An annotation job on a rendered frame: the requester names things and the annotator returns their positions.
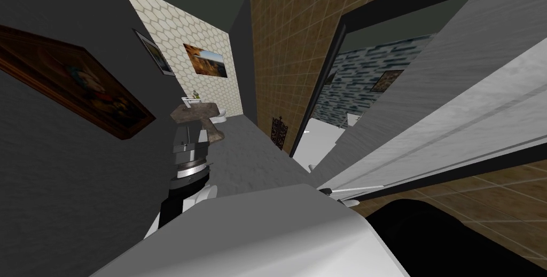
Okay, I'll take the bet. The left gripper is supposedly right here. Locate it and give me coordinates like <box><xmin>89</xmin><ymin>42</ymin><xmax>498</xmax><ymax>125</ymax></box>
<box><xmin>172</xmin><ymin>124</ymin><xmax>211</xmax><ymax>168</ymax></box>

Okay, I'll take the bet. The orange landscape picture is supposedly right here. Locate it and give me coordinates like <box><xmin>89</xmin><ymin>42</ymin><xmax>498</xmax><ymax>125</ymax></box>
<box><xmin>182</xmin><ymin>43</ymin><xmax>229</xmax><ymax>80</ymax></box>

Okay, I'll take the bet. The small black framed picture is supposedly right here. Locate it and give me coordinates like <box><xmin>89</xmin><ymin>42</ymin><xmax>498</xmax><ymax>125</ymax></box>
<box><xmin>131</xmin><ymin>28</ymin><xmax>176</xmax><ymax>77</ymax></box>

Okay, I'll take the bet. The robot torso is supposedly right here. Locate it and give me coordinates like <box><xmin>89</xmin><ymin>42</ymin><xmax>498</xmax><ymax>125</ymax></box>
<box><xmin>87</xmin><ymin>183</ymin><xmax>412</xmax><ymax>277</ymax></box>

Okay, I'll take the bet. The brown framed dark painting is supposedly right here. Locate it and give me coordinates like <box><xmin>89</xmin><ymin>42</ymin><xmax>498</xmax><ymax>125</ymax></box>
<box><xmin>0</xmin><ymin>24</ymin><xmax>157</xmax><ymax>141</ymax></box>

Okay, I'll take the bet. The grey door leaf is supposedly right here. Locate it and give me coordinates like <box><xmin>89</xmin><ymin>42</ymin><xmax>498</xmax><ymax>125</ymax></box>
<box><xmin>308</xmin><ymin>0</ymin><xmax>547</xmax><ymax>192</ymax></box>

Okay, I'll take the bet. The brown stone pedestal sink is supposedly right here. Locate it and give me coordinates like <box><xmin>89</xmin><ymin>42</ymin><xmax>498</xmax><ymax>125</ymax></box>
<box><xmin>169</xmin><ymin>91</ymin><xmax>227</xmax><ymax>145</ymax></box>

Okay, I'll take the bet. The dark ornamental wall grille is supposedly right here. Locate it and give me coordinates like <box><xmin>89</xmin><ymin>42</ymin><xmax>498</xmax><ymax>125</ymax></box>
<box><xmin>271</xmin><ymin>115</ymin><xmax>289</xmax><ymax>151</ymax></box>

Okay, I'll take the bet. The brown picture on tiled wall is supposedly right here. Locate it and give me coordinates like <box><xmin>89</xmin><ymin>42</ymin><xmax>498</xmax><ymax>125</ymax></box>
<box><xmin>369</xmin><ymin>69</ymin><xmax>405</xmax><ymax>94</ymax></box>

